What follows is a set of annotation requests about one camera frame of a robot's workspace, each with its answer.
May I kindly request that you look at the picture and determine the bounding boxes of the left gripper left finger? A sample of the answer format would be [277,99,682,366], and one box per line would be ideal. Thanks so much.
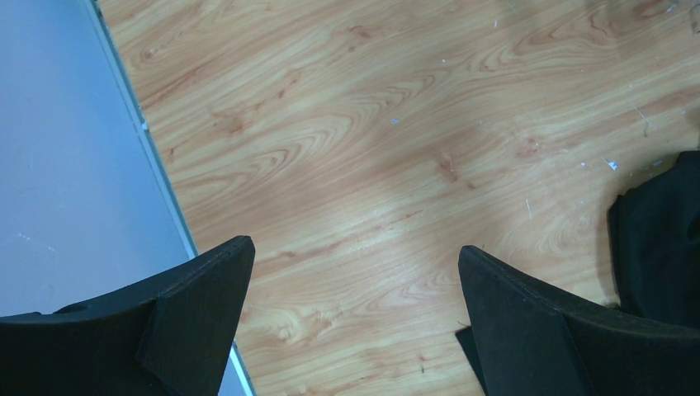
[1,236,255,395]

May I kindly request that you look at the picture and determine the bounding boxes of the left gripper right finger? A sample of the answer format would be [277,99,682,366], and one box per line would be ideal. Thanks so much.
[456,246,699,395]

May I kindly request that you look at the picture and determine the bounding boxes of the black cloth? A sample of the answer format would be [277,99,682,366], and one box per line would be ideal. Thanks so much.
[608,151,699,328]

